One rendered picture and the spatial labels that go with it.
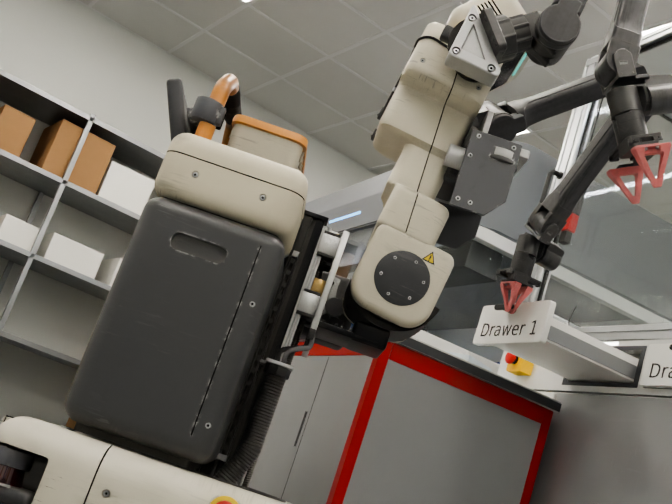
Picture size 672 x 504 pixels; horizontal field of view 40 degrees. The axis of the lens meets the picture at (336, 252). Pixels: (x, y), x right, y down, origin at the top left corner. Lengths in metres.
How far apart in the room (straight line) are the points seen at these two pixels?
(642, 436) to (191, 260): 1.29
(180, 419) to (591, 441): 1.32
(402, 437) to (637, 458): 0.57
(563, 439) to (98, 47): 4.58
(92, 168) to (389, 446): 3.74
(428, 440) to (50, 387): 4.00
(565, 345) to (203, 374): 1.11
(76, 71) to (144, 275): 4.82
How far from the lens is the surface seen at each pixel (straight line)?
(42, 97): 5.67
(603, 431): 2.49
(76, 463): 1.46
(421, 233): 1.71
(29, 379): 6.05
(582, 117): 3.17
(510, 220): 3.41
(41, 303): 6.05
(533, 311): 2.32
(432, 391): 2.39
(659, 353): 2.41
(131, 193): 5.76
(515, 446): 2.54
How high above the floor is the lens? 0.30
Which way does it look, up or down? 15 degrees up
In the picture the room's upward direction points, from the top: 19 degrees clockwise
